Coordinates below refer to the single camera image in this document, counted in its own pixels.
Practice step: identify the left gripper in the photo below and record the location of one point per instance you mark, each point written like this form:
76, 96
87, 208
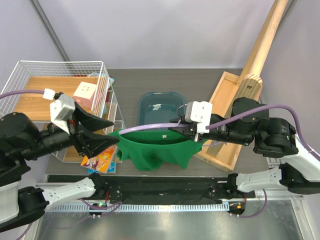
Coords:
90, 143

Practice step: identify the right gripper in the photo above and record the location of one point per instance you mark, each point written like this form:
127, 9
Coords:
189, 132

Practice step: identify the lilac plastic clothes hanger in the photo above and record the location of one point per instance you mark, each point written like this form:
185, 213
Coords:
155, 125

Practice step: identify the green tank top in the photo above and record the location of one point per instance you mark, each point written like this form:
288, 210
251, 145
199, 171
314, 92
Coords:
149, 150

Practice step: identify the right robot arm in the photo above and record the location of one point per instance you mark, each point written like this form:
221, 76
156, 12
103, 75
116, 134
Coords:
275, 132

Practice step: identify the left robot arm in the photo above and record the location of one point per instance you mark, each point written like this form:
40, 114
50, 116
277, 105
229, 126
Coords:
21, 141

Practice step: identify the teal plastic basin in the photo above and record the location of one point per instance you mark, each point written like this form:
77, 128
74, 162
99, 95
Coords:
158, 107

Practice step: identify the colourful children's book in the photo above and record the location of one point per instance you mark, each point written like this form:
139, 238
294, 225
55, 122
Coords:
104, 163

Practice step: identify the pink white cube socket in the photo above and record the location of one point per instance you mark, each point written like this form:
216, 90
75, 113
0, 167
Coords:
84, 94

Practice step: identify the wooden clothes rack stand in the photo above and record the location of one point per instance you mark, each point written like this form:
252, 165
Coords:
248, 84

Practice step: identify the light blue plush toy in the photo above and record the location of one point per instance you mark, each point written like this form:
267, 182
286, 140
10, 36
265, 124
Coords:
103, 92

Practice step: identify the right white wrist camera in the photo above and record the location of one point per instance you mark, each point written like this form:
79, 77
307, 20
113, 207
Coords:
198, 114

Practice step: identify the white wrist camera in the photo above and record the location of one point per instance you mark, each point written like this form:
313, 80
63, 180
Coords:
61, 109
198, 114

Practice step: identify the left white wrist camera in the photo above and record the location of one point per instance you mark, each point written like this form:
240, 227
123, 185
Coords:
61, 109

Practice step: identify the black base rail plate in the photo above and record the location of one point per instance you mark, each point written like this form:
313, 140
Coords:
169, 190

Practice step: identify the white wire shelf rack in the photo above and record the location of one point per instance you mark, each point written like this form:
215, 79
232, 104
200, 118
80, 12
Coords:
23, 92

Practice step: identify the white slotted cable duct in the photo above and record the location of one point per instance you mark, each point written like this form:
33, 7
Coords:
131, 208

